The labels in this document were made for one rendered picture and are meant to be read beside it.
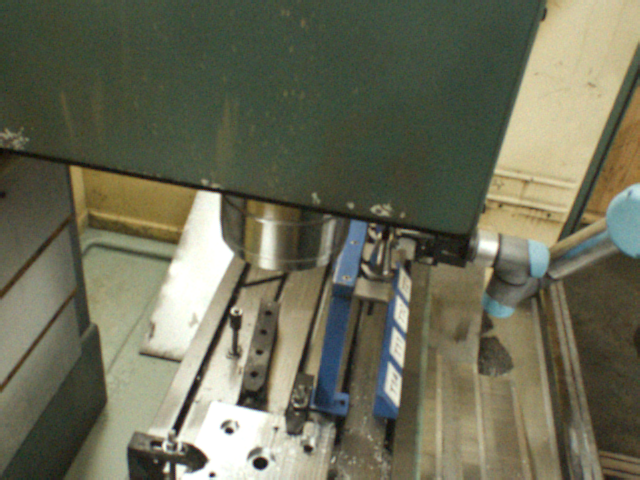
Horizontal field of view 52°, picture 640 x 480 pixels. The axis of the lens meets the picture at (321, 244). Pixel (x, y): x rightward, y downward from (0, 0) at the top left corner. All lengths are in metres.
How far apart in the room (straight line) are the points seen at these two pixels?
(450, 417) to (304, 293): 0.45
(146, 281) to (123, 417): 0.56
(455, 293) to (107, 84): 1.42
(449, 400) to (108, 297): 1.04
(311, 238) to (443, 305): 1.18
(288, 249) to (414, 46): 0.28
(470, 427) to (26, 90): 1.24
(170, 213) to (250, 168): 1.54
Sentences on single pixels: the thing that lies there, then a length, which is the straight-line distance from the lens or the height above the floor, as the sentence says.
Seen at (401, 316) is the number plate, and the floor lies 0.94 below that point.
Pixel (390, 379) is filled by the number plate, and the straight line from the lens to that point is 1.37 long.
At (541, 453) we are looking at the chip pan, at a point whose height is 0.67.
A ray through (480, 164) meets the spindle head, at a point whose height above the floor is 1.67.
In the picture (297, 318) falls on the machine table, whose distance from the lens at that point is 1.53.
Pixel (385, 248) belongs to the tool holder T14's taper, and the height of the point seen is 1.28.
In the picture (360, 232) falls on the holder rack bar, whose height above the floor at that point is 1.23.
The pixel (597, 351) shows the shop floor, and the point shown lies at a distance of 3.16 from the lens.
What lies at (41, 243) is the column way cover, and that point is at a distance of 1.17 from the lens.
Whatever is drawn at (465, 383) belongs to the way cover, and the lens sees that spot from 1.74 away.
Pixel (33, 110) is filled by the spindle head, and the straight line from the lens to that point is 0.70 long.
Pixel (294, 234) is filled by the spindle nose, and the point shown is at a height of 1.52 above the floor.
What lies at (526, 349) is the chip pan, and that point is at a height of 0.67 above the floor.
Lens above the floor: 1.94
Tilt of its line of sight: 36 degrees down
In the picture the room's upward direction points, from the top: 8 degrees clockwise
